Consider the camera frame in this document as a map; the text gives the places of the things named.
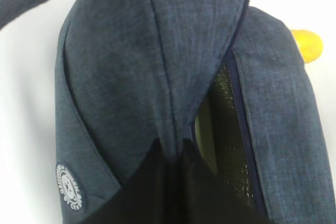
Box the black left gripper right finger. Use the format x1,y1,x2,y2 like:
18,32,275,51
181,140,269,223

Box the yellow lemon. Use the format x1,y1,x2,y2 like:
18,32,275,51
291,29,323,64

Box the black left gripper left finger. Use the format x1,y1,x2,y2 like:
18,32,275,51
82,140,166,224

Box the glass container with green lid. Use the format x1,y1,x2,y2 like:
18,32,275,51
194,97,218,174

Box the dark blue insulated lunch bag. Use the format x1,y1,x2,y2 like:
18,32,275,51
1,0,335,223

